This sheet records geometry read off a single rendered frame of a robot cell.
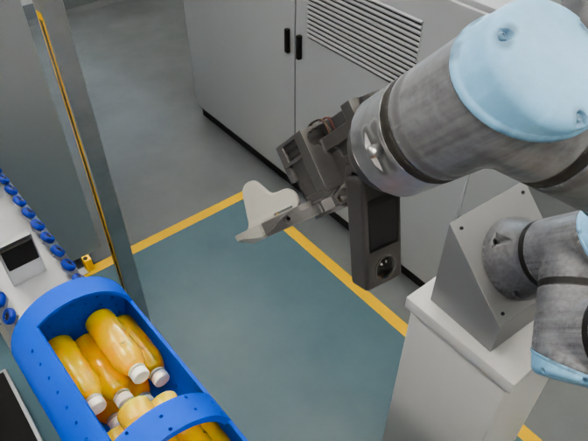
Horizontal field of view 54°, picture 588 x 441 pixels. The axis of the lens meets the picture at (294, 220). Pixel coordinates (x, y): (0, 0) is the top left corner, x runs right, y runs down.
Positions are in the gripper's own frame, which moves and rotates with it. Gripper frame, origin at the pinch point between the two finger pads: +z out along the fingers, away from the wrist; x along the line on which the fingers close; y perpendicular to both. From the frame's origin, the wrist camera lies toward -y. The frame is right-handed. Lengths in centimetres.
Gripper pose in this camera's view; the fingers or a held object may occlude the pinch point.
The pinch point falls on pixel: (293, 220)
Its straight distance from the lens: 66.2
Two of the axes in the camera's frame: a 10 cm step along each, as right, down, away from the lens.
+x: -7.9, 3.5, -5.0
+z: -4.5, 2.1, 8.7
